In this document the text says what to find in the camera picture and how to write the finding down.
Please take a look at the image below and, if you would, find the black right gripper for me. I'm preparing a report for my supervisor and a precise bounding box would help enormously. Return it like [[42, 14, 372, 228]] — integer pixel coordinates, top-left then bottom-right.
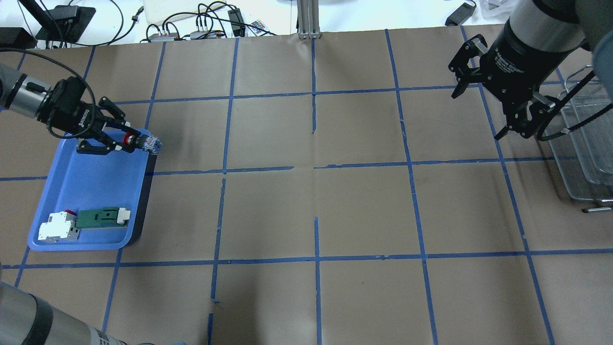
[[448, 22, 573, 140]]

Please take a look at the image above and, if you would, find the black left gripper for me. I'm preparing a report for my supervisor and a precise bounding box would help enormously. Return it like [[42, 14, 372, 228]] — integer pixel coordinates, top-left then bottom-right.
[[39, 77, 142, 156]]

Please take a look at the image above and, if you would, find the red push button switch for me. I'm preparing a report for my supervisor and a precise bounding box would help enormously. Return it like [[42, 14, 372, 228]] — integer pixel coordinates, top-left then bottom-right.
[[121, 133, 162, 155]]

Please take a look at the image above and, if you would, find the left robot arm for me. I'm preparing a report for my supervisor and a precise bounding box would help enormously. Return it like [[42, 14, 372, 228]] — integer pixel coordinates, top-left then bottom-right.
[[1, 65, 161, 251]]

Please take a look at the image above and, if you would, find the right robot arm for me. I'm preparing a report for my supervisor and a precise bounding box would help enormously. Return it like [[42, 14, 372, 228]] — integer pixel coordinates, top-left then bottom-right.
[[448, 0, 612, 141]]

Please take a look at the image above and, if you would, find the metal mesh shelf rack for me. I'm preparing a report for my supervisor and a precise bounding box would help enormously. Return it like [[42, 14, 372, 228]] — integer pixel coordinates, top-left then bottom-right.
[[544, 76, 613, 214]]

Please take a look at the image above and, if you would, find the blue plastic tray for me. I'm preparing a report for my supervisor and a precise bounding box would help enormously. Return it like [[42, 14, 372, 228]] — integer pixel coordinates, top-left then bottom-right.
[[28, 139, 156, 252]]

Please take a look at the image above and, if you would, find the clear plastic bag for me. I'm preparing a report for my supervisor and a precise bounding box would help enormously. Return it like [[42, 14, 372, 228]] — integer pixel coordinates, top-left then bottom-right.
[[478, 0, 521, 20]]

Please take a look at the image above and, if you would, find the black power adapter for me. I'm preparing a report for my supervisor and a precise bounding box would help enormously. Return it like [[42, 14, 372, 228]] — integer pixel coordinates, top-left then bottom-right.
[[444, 0, 477, 27]]

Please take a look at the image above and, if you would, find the green terminal block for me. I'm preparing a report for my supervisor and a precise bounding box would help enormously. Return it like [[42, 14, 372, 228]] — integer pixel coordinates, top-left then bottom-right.
[[75, 206, 132, 229]]

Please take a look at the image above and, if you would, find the white circuit breaker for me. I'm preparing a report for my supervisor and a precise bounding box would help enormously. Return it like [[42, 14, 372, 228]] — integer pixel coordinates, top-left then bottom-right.
[[37, 210, 79, 243]]

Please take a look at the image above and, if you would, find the grey usb hub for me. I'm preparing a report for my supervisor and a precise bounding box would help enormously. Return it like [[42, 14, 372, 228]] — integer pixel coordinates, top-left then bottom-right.
[[148, 32, 181, 42], [189, 29, 227, 41]]

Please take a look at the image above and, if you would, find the black box left edge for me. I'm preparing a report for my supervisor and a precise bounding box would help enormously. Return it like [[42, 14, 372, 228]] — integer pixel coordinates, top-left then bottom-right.
[[0, 27, 38, 49]]

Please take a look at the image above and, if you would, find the colourful remote control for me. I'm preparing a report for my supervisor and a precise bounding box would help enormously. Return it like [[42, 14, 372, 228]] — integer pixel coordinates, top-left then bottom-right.
[[249, 20, 268, 36]]

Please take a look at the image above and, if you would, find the black camera stand base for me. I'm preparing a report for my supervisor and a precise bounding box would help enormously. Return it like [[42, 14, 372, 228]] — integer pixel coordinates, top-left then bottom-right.
[[18, 0, 97, 44]]

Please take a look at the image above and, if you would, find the aluminium frame post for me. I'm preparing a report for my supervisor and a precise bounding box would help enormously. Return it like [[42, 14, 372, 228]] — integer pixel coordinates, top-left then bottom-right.
[[297, 0, 321, 40]]

